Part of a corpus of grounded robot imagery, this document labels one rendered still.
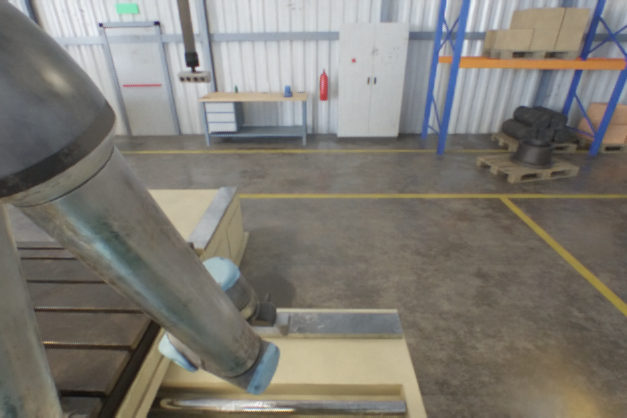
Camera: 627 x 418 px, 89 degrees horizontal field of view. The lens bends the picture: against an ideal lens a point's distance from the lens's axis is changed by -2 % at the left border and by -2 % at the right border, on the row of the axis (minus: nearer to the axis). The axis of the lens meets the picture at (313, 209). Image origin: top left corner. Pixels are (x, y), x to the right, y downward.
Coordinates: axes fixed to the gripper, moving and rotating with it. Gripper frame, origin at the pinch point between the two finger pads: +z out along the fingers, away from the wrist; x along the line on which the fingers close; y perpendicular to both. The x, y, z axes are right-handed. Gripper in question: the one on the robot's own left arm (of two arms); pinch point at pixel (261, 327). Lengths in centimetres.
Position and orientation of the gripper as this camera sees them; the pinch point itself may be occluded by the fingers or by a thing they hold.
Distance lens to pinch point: 100.3
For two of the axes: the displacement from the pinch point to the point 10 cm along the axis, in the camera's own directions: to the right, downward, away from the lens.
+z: 1.9, 6.2, 7.6
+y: 1.2, -7.8, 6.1
